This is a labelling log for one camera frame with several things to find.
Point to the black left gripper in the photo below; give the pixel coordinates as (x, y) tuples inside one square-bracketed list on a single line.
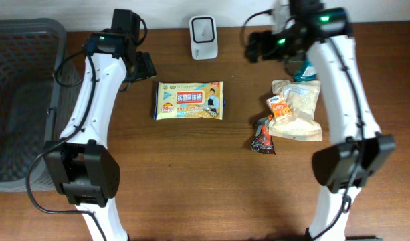
[(130, 79)]

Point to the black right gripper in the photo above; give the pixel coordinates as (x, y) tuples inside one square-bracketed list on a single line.
[(284, 58)]

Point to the teal mouthwash bottle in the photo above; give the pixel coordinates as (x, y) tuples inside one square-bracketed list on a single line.
[(306, 73)]

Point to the orange tissue pack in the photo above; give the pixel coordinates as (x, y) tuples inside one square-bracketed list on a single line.
[(279, 107)]

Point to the beige grain bag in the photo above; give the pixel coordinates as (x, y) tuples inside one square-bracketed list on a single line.
[(301, 98)]

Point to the yellow wet wipes pack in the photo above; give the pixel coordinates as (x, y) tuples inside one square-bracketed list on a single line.
[(189, 100)]

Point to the black red snack packet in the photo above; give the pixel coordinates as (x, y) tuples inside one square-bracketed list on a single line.
[(262, 142)]

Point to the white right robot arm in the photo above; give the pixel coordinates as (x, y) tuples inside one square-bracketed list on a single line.
[(358, 148)]

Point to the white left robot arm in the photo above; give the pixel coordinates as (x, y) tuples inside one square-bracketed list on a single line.
[(79, 163)]

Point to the white barcode scanner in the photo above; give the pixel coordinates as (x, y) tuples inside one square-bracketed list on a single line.
[(203, 34)]

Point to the grey plastic basket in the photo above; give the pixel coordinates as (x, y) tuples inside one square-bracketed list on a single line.
[(37, 94)]

